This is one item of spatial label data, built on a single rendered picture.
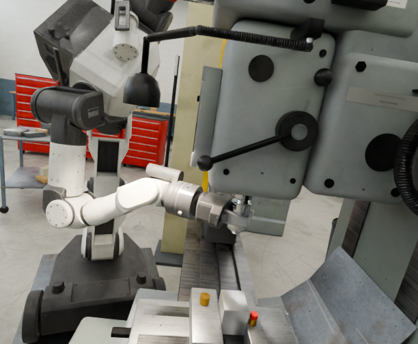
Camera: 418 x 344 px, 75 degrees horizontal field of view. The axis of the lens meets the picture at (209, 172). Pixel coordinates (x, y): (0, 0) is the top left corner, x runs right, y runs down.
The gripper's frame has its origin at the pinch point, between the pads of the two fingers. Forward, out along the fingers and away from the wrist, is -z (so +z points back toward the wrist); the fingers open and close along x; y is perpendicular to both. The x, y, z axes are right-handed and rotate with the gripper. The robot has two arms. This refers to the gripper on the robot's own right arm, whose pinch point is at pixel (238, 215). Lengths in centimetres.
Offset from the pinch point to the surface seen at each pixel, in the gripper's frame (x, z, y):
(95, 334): -5, 35, 49
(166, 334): -18.7, 6.6, 21.6
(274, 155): -8.4, -5.8, -17.1
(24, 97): 301, 471, 22
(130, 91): -15.0, 22.3, -24.4
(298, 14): -10.5, -4.7, -40.4
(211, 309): -12.1, -0.2, 17.5
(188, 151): 154, 79, 20
